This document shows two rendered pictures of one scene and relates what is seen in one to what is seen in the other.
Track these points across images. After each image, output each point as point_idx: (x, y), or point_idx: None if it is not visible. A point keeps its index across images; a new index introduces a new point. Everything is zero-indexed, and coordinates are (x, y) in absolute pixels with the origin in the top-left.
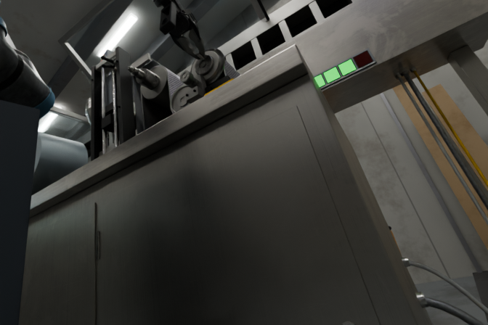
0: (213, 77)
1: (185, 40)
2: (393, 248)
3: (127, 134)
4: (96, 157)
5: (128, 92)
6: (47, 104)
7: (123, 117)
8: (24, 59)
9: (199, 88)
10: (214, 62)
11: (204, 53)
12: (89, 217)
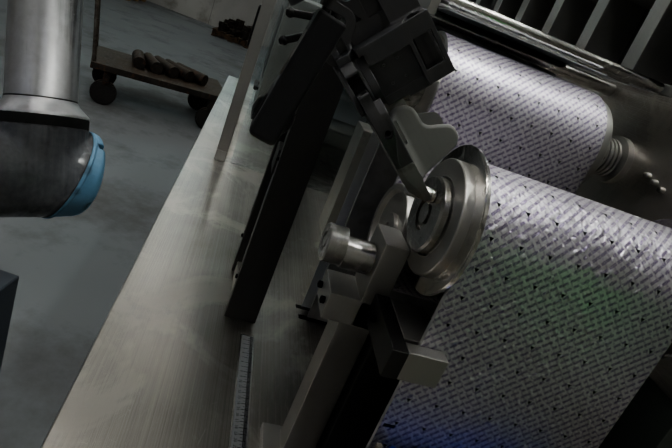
0: (421, 277)
1: (374, 131)
2: None
3: (267, 228)
4: (260, 203)
5: (318, 121)
6: (73, 208)
7: (274, 188)
8: (31, 137)
9: (338, 301)
10: (440, 243)
11: (422, 197)
12: None
